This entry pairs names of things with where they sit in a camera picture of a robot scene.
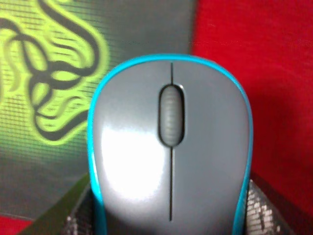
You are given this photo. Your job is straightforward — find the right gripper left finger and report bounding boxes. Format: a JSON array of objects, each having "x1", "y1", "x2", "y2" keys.
[{"x1": 23, "y1": 174, "x2": 95, "y2": 235}]

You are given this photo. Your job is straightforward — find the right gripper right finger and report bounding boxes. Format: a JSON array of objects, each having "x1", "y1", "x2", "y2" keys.
[{"x1": 245, "y1": 172, "x2": 313, "y2": 235}]

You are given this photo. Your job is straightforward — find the grey blue computer mouse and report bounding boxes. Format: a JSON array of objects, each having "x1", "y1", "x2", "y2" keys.
[{"x1": 87, "y1": 54, "x2": 253, "y2": 235}]

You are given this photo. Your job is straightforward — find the black green Razer mousepad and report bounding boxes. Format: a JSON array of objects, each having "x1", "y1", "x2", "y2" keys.
[{"x1": 0, "y1": 0, "x2": 196, "y2": 219}]

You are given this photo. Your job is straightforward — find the red velvet tablecloth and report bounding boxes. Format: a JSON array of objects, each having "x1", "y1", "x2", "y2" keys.
[{"x1": 0, "y1": 0, "x2": 313, "y2": 235}]

